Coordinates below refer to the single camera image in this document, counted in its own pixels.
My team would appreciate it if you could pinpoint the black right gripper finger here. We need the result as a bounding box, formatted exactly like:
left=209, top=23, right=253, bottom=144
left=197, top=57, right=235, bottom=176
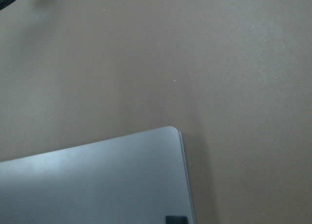
left=165, top=216, right=188, bottom=224

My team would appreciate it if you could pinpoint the grey laptop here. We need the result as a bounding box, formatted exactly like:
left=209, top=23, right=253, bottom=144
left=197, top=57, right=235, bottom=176
left=0, top=126, right=195, bottom=224

